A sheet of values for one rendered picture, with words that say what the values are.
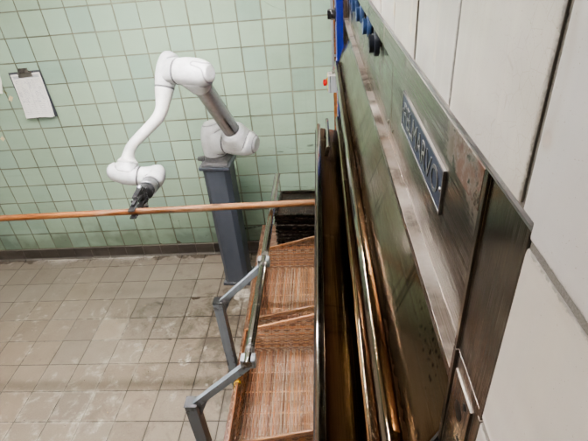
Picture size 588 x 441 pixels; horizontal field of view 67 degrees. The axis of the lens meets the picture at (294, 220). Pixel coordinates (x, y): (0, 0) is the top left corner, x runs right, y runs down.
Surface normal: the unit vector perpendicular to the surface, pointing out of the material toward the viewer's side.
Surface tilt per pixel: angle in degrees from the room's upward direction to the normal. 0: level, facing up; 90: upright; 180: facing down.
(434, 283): 0
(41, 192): 90
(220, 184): 90
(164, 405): 0
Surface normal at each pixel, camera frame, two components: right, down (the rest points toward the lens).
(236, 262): -0.11, 0.55
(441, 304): -0.07, -0.84
